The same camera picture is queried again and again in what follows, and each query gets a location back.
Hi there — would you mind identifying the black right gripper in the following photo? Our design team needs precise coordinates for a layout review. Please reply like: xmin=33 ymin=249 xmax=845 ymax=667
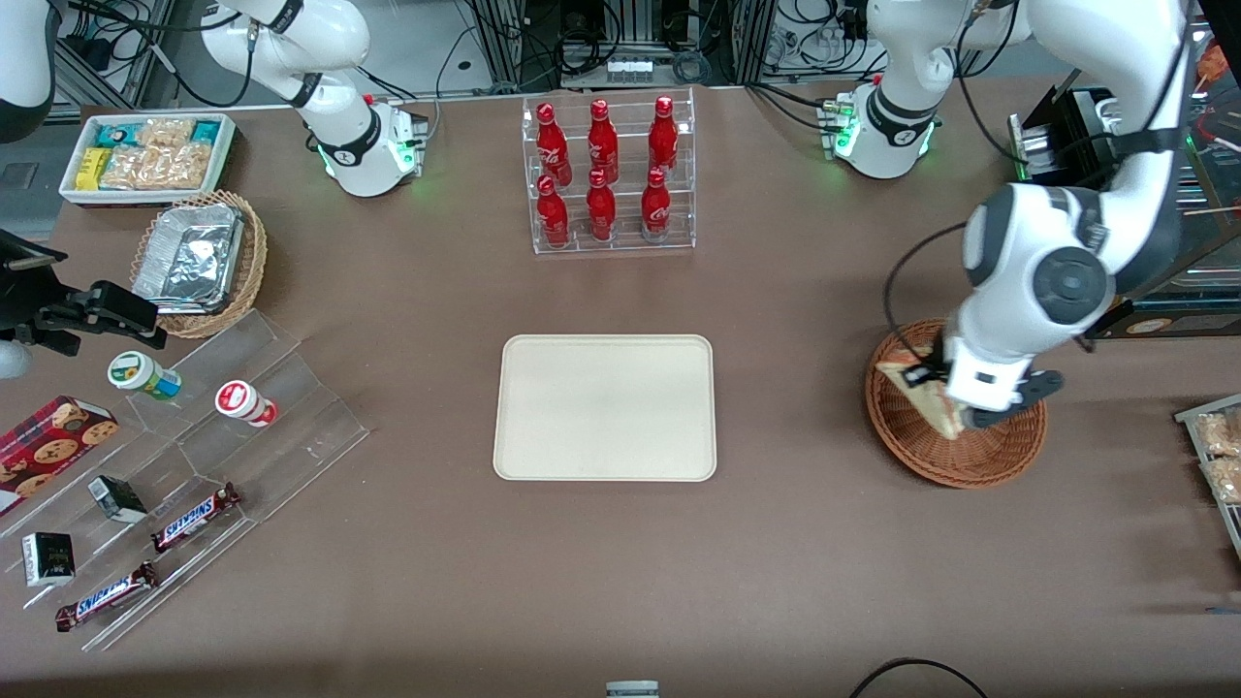
xmin=0 ymin=279 xmax=169 ymax=356

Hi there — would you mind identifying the triangular sandwich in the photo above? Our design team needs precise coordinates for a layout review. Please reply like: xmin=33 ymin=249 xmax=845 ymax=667
xmin=875 ymin=357 xmax=963 ymax=440

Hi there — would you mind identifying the round brown wicker basket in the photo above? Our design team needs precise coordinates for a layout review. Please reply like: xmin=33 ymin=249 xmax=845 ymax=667
xmin=865 ymin=318 xmax=1049 ymax=490

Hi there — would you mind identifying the aluminium foil tray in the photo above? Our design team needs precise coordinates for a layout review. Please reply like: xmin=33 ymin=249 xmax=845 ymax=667
xmin=132 ymin=203 xmax=245 ymax=314

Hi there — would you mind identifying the oval light wicker basket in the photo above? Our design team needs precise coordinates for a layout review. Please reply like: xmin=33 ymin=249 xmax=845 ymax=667
xmin=129 ymin=189 xmax=269 ymax=340

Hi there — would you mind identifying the grey snack tray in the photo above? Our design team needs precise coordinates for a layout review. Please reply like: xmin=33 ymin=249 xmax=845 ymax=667
xmin=1174 ymin=393 xmax=1241 ymax=563

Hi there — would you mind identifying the beige plastic tray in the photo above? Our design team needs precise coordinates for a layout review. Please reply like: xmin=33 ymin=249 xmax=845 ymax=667
xmin=493 ymin=333 xmax=718 ymax=483

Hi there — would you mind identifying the white cup green label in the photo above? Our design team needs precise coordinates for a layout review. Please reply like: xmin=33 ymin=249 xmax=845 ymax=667
xmin=107 ymin=351 xmax=182 ymax=401

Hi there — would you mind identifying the white cup red label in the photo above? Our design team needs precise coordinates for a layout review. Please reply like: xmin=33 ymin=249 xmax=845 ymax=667
xmin=214 ymin=380 xmax=279 ymax=428

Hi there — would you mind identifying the red cookie box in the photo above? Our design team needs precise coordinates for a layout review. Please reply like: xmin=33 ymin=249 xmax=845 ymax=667
xmin=0 ymin=395 xmax=119 ymax=518

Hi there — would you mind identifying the small black box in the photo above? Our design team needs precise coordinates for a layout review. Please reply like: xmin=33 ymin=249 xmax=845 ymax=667
xmin=21 ymin=531 xmax=77 ymax=588
xmin=87 ymin=475 xmax=148 ymax=524

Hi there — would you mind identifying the white rectangular snack bin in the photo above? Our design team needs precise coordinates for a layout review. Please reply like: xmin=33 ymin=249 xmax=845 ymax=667
xmin=58 ymin=111 xmax=239 ymax=206

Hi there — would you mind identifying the clear cracker bag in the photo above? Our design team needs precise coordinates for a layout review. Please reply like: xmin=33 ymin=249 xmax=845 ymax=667
xmin=101 ymin=145 xmax=211 ymax=191
xmin=136 ymin=117 xmax=197 ymax=152

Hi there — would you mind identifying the clear acrylic stepped display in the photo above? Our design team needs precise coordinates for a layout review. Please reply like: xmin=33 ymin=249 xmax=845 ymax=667
xmin=0 ymin=308 xmax=371 ymax=652

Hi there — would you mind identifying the brown Snickers bar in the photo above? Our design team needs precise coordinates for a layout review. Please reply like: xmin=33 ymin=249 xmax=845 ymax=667
xmin=55 ymin=562 xmax=159 ymax=633
xmin=150 ymin=483 xmax=241 ymax=554

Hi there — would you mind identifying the clear pastry bag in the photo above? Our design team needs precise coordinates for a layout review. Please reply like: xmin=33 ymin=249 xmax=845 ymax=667
xmin=1194 ymin=410 xmax=1241 ymax=458
xmin=1202 ymin=456 xmax=1241 ymax=505

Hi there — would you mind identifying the black countertop appliance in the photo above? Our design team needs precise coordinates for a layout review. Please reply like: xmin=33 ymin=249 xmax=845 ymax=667
xmin=1008 ymin=15 xmax=1241 ymax=340

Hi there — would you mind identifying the red cola bottle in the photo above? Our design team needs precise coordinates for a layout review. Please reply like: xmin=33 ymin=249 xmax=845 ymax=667
xmin=586 ymin=170 xmax=618 ymax=243
xmin=587 ymin=99 xmax=620 ymax=183
xmin=535 ymin=102 xmax=573 ymax=185
xmin=641 ymin=167 xmax=672 ymax=241
xmin=536 ymin=174 xmax=570 ymax=248
xmin=648 ymin=95 xmax=680 ymax=175

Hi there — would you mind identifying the clear acrylic bottle rack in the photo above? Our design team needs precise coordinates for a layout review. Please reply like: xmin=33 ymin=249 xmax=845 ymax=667
xmin=522 ymin=87 xmax=697 ymax=256

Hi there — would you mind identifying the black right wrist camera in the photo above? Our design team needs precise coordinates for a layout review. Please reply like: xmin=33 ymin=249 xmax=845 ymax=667
xmin=89 ymin=280 xmax=163 ymax=331

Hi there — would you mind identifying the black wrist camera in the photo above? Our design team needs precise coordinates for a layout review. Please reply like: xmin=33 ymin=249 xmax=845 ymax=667
xmin=904 ymin=351 xmax=949 ymax=391
xmin=89 ymin=280 xmax=163 ymax=331

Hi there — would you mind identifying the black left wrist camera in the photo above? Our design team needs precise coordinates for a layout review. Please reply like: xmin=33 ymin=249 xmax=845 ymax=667
xmin=904 ymin=351 xmax=949 ymax=391

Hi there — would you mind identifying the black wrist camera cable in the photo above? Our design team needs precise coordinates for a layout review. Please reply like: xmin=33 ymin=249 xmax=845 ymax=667
xmin=883 ymin=221 xmax=972 ymax=365

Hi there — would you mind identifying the black looped cable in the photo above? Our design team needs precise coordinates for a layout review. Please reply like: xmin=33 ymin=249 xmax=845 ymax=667
xmin=848 ymin=657 xmax=990 ymax=698

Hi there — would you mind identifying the aluminium frame rack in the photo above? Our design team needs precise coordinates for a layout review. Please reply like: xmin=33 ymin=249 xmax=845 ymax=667
xmin=470 ymin=0 xmax=777 ymax=90

